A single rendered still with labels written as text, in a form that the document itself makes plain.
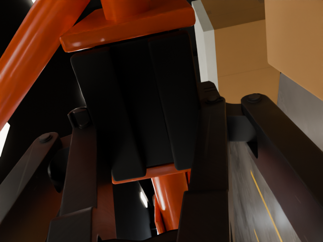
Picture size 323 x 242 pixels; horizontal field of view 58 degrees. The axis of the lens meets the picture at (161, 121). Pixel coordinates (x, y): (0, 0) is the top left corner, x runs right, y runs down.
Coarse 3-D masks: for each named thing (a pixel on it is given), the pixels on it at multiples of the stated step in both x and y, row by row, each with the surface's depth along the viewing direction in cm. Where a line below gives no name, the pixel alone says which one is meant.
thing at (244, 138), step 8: (200, 88) 17; (208, 88) 16; (216, 88) 16; (200, 96) 16; (208, 96) 15; (232, 104) 14; (240, 104) 14; (232, 112) 13; (240, 112) 13; (232, 120) 13; (240, 120) 13; (232, 128) 13; (240, 128) 13; (248, 128) 13; (232, 136) 14; (240, 136) 14; (248, 136) 13; (256, 136) 13
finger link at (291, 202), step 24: (264, 96) 13; (264, 120) 11; (288, 120) 11; (264, 144) 11; (288, 144) 10; (312, 144) 10; (264, 168) 12; (288, 168) 9; (312, 168) 9; (288, 192) 9; (312, 192) 8; (288, 216) 10; (312, 216) 8; (312, 240) 8
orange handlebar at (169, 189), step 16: (112, 0) 13; (128, 0) 13; (144, 0) 13; (112, 16) 13; (128, 16) 13; (176, 176) 18; (160, 192) 18; (176, 192) 18; (160, 208) 19; (176, 208) 19; (160, 224) 19; (176, 224) 19
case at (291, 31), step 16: (272, 0) 30; (288, 0) 26; (304, 0) 23; (320, 0) 21; (272, 16) 31; (288, 16) 27; (304, 16) 24; (320, 16) 21; (272, 32) 32; (288, 32) 27; (304, 32) 24; (320, 32) 22; (272, 48) 33; (288, 48) 28; (304, 48) 25; (320, 48) 22; (272, 64) 34; (288, 64) 29; (304, 64) 25; (320, 64) 23; (304, 80) 26; (320, 80) 23; (320, 96) 24
